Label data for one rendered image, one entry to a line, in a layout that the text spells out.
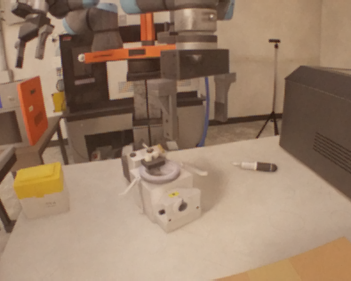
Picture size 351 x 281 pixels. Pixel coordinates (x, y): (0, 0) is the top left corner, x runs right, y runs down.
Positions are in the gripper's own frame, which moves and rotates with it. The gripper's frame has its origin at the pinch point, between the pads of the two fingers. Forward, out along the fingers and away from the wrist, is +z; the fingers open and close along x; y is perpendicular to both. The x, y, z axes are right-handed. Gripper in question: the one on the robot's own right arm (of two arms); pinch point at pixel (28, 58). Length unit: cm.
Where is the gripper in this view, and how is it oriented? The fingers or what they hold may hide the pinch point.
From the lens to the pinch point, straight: 83.7
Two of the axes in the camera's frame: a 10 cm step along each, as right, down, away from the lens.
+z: 0.0, 10.0, -0.2
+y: 3.9, 0.1, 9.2
